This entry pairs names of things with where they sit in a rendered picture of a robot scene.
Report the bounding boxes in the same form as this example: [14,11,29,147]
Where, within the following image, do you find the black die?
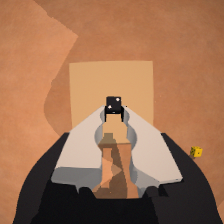
[106,96,121,114]

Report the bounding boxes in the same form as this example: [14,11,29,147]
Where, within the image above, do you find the yellow die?
[190,146,202,157]

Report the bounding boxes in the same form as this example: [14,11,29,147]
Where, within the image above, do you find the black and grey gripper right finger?
[120,105,223,224]

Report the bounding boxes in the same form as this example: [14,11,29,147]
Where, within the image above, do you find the light orange mat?
[69,61,153,144]

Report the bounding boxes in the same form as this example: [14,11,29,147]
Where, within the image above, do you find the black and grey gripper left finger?
[12,105,107,224]

